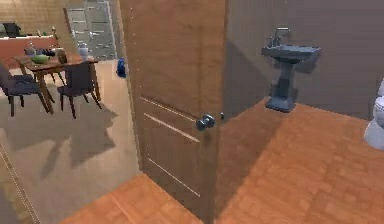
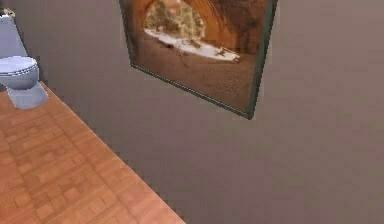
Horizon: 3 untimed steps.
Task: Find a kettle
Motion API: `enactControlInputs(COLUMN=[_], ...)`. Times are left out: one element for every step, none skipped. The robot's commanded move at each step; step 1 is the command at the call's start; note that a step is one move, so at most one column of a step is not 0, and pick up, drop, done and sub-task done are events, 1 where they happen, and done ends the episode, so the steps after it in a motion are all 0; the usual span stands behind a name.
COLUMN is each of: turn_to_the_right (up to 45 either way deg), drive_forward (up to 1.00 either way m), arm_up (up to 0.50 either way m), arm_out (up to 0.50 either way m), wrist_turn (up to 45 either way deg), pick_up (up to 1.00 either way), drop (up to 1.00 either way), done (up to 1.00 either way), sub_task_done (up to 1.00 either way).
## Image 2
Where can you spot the brown framed landscape picture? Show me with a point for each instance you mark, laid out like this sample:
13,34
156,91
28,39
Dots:
206,66

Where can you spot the white toilet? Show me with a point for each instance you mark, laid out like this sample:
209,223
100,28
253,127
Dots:
18,71

